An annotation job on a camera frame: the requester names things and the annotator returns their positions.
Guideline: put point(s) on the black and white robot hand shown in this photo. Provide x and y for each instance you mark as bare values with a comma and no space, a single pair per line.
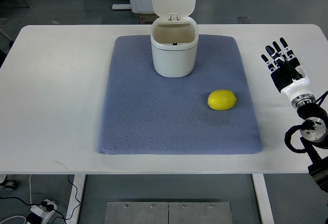
287,73

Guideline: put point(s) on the yellow lemon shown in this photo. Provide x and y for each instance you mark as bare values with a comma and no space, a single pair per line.
221,100

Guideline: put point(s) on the white trash bin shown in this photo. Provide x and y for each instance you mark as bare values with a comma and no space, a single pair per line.
174,37

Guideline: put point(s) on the blue quilted mat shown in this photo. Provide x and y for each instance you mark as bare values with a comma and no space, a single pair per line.
145,113

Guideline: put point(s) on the white right table leg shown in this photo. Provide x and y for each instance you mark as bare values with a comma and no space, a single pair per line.
262,199

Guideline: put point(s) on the white table leg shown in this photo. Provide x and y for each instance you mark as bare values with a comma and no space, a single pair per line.
77,183
262,199

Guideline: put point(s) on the cardboard box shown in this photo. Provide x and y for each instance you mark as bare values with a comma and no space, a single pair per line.
147,18

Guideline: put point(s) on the metal floor plate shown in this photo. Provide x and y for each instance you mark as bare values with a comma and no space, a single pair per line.
168,212

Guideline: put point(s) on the white left table leg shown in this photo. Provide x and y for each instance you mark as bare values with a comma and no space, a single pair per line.
77,183

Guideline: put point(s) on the white power strip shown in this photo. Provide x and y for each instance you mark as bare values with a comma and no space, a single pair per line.
41,214

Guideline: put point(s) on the caster wheel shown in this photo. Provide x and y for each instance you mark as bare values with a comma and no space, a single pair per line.
8,184

